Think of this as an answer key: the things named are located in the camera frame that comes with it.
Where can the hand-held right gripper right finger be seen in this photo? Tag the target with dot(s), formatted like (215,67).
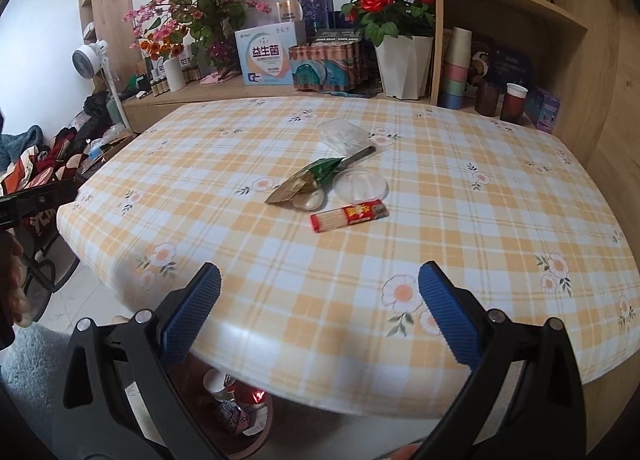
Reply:
(450,315)

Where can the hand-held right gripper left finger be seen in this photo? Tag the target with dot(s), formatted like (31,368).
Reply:
(192,312)

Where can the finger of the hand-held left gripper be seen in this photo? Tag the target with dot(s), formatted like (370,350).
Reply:
(35,202)

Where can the pink waste bin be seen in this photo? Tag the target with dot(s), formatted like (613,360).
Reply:
(200,420)

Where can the person's left hand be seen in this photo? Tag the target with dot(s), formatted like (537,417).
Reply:
(10,280)

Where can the black metal rack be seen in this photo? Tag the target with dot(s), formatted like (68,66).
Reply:
(45,260)

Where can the pile of clothes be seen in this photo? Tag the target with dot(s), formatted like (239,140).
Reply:
(65,150)

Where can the blue fleece cloth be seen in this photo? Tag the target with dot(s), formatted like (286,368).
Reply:
(20,143)

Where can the small cardboard box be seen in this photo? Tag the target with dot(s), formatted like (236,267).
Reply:
(107,143)

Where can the checked yellow tablecloth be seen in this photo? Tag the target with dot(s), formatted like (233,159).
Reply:
(300,265)

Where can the red labelled stick packet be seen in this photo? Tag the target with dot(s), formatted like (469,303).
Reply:
(350,215)

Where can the blue fleece robe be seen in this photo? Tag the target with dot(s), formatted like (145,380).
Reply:
(30,355)

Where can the white standing fan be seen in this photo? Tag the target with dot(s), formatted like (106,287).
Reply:
(87,58)

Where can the clear round plastic lid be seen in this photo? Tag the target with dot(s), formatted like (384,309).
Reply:
(362,184)

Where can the row of small brown bottles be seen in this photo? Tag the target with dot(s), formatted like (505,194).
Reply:
(157,85)

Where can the green snack packet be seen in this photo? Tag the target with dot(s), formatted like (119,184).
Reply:
(305,180)

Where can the white vase with orange flowers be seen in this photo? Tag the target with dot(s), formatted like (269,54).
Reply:
(175,73)

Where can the red paper cup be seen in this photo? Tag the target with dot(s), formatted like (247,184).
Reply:
(514,103)

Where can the brown glass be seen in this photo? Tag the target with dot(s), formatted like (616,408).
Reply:
(487,95)

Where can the small blue box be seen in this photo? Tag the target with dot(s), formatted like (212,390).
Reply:
(545,110)

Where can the stack of pastel cups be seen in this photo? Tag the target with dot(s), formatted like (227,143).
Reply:
(455,70)

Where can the dark blue card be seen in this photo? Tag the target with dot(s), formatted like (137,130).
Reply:
(507,68)

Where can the red rose plant white pot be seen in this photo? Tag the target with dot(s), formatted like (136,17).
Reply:
(402,65)

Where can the white and blue box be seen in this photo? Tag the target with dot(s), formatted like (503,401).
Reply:
(267,58)

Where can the pack of orange cans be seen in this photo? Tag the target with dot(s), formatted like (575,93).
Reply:
(330,65)

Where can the gold and white box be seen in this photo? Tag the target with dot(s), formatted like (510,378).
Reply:
(290,13)

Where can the dark blue patterned box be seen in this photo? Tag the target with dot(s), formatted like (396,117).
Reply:
(317,13)

